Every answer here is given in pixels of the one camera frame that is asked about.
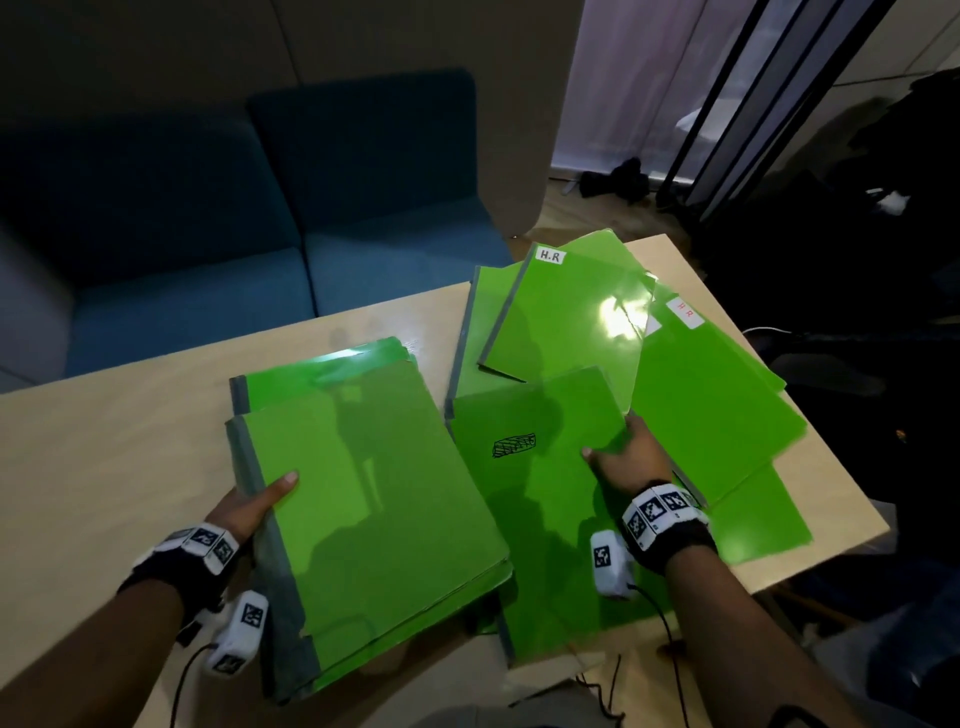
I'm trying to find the person's left hand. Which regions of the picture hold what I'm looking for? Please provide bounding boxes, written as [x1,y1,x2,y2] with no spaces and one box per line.
[203,470,300,547]

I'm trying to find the person's right hand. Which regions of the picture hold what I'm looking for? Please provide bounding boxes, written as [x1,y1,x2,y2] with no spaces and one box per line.
[581,412,674,498]

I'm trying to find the pile of green folders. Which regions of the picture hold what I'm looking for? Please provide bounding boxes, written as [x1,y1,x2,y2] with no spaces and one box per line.
[443,228,815,568]

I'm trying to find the green folder black scribble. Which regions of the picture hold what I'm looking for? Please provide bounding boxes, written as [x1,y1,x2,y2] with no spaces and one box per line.
[448,365,676,667]

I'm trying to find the stack of green folders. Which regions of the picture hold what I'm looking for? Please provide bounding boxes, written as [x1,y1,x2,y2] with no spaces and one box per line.
[224,335,515,705]

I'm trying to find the person's left forearm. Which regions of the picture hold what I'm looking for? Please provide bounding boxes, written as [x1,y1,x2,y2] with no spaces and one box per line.
[0,577,185,728]

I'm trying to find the person's right forearm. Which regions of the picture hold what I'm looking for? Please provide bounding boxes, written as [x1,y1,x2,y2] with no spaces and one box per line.
[665,543,871,728]

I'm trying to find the person's grey trousers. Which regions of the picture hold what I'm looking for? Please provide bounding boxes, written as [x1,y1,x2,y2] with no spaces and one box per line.
[412,678,624,728]

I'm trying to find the black marker wristband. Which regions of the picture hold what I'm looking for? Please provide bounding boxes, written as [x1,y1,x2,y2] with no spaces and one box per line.
[117,522,241,628]
[618,479,719,577]

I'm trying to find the black object on floor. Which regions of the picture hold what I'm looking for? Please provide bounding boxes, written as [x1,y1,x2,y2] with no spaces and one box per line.
[577,155,652,205]

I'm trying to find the blue fabric sofa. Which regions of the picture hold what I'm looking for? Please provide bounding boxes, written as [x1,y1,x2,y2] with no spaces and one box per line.
[0,68,515,380]

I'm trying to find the white curtain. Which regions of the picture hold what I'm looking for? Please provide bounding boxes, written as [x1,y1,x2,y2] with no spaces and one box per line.
[551,0,826,185]

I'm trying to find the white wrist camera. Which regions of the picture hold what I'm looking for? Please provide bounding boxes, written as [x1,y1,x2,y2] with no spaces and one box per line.
[203,590,270,679]
[590,528,637,599]

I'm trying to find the black camera cable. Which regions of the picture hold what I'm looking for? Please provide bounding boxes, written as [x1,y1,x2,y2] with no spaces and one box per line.
[629,583,691,728]
[168,641,219,728]

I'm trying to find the black metal door frame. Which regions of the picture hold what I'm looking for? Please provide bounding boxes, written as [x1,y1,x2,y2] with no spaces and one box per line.
[656,0,898,223]

